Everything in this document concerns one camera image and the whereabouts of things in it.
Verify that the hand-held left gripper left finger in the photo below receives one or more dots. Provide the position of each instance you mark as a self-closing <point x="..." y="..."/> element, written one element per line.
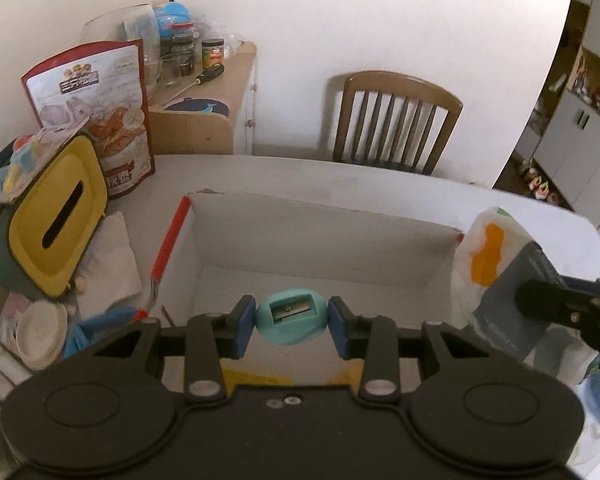
<point x="242" y="329"/>

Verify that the white wall cabinet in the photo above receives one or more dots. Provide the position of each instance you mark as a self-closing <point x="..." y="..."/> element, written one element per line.
<point x="575" y="160"/>

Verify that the white paper napkin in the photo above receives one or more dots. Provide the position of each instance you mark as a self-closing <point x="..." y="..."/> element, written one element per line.
<point x="110" y="260"/>

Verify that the red and white snack bag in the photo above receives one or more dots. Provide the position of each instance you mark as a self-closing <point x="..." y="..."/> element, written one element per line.
<point x="120" y="125"/>

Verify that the pair of small shoes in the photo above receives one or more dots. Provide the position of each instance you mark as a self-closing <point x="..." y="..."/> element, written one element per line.
<point x="540" y="182"/>

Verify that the brown wooden chair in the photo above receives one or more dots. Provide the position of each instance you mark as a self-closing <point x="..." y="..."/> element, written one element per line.
<point x="395" y="125"/>

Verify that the jar with green label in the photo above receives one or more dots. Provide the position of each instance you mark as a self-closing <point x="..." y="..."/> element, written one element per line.
<point x="213" y="54"/>

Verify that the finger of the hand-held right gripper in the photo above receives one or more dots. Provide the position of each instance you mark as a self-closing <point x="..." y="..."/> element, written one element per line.
<point x="540" y="300"/>

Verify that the red cardboard box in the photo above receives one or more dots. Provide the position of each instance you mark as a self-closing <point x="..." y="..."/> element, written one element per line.
<point x="320" y="240"/>

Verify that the clear glass cup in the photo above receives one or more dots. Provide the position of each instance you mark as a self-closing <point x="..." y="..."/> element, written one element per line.
<point x="170" y="72"/>

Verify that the blue whale mouse pad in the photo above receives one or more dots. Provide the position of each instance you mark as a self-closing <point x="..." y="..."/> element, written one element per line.
<point x="195" y="106"/>

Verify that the black and yellow screwdriver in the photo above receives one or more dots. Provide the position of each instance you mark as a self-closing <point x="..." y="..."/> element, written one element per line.
<point x="207" y="75"/>

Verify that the toy blister pack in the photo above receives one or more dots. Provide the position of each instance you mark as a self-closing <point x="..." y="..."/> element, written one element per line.
<point x="20" y="165"/>

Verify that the green tissue box yellow lid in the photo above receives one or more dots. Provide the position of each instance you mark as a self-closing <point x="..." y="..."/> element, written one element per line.
<point x="55" y="200"/>

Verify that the white plastic bag orange print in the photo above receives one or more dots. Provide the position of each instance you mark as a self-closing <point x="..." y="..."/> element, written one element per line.
<point x="485" y="255"/>

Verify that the dark glass jar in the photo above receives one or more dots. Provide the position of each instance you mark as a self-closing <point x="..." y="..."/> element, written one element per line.
<point x="182" y="57"/>

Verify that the wooden side cabinet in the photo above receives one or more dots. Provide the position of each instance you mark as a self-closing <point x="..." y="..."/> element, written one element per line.
<point x="200" y="132"/>

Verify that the teal pencil sharpener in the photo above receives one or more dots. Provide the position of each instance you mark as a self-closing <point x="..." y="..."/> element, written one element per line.
<point x="290" y="331"/>

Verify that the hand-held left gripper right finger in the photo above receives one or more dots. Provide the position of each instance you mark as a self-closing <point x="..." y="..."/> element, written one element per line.
<point x="340" y="330"/>

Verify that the grey card packet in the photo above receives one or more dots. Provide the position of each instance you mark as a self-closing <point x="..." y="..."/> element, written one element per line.
<point x="500" y="305"/>

